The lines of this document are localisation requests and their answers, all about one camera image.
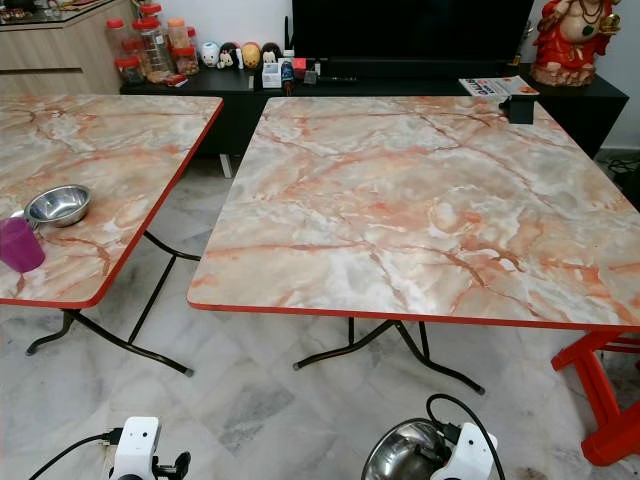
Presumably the printed magazine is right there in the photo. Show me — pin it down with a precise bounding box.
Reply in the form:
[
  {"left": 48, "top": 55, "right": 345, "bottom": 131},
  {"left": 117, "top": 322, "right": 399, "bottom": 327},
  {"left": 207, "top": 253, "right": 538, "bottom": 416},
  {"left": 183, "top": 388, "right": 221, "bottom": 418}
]
[{"left": 458, "top": 76, "right": 541, "bottom": 99}]

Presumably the black flat television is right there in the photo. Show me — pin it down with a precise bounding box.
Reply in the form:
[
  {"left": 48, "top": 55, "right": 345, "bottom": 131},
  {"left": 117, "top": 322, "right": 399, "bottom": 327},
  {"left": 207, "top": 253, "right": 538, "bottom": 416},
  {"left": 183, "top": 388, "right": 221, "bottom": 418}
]
[{"left": 290, "top": 0, "right": 536, "bottom": 63}]

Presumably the stainless steel bowl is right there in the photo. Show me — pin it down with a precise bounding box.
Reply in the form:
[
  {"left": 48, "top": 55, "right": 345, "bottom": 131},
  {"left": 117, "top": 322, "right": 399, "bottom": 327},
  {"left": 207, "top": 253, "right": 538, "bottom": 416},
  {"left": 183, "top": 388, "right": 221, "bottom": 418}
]
[
  {"left": 362, "top": 418, "right": 453, "bottom": 480},
  {"left": 24, "top": 185, "right": 91, "bottom": 228}
]

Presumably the red plastic stool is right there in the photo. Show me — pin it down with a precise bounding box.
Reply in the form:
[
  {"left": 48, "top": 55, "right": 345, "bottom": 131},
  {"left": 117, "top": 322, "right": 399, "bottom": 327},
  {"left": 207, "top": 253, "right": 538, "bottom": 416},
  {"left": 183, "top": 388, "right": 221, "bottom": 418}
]
[{"left": 550, "top": 330, "right": 640, "bottom": 467}]

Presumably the light wood drawer cabinet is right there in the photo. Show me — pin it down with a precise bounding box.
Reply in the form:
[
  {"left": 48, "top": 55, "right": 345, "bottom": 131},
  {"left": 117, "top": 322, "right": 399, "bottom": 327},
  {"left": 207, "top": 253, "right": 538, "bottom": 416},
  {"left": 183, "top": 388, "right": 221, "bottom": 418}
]
[{"left": 0, "top": 0, "right": 127, "bottom": 98}]

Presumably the small black box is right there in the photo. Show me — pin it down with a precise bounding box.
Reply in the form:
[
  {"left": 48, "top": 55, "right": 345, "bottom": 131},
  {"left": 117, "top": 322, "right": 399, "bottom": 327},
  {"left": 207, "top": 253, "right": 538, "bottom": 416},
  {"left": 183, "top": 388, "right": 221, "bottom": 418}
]
[{"left": 505, "top": 92, "right": 536, "bottom": 125}]

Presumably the large clear jar red lid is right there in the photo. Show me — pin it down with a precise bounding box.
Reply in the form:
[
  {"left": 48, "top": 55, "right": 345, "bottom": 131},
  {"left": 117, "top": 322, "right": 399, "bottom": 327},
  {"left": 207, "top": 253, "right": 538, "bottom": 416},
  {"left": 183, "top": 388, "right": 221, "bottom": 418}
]
[{"left": 135, "top": 15, "right": 174, "bottom": 81}]

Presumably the purple plastic cup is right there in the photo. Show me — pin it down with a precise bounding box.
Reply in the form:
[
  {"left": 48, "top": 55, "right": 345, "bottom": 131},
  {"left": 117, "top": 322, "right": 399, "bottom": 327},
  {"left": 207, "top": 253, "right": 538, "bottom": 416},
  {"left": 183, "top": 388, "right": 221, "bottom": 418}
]
[{"left": 0, "top": 217, "right": 47, "bottom": 274}]

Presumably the black folding table leg frame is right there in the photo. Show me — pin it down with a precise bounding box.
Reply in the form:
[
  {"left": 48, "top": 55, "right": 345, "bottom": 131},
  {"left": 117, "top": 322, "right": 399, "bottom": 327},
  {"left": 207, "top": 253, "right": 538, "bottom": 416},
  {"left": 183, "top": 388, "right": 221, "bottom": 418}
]
[
  {"left": 293, "top": 316, "right": 486, "bottom": 395},
  {"left": 26, "top": 230, "right": 203, "bottom": 377}
]

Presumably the slim clear jar red lid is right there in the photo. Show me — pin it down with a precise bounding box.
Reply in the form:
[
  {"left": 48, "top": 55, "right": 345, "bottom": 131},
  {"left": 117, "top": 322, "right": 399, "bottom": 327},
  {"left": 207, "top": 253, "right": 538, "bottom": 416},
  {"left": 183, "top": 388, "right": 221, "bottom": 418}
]
[{"left": 106, "top": 18, "right": 131, "bottom": 61}]

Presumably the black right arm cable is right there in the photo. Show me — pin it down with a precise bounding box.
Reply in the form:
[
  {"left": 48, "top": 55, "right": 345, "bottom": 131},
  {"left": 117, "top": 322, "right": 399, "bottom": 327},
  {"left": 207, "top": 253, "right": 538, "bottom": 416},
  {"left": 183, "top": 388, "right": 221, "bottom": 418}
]
[{"left": 425, "top": 393, "right": 509, "bottom": 480}]

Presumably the orange filled jar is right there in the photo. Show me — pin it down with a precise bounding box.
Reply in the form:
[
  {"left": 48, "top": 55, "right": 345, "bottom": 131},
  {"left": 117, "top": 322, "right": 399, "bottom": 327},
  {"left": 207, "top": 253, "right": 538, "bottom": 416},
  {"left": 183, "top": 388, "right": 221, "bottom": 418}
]
[{"left": 167, "top": 18, "right": 191, "bottom": 51}]

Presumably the red robed laughing figurine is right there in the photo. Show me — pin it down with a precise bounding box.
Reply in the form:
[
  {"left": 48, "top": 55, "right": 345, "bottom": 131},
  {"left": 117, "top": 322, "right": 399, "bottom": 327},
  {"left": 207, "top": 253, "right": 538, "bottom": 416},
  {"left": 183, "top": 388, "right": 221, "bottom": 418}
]
[{"left": 532, "top": 0, "right": 623, "bottom": 88}]

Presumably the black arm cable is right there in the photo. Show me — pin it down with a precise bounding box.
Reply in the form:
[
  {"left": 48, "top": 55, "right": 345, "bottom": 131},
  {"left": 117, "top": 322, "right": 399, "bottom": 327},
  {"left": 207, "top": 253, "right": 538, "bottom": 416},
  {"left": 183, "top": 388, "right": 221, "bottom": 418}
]
[
  {"left": 425, "top": 393, "right": 509, "bottom": 480},
  {"left": 27, "top": 428, "right": 124, "bottom": 480}
]

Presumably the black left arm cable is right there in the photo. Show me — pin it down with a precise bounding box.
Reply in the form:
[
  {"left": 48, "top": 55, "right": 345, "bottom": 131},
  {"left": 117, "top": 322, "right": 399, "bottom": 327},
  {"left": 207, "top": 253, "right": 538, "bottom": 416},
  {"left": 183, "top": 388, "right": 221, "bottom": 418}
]
[{"left": 27, "top": 428, "right": 124, "bottom": 480}]

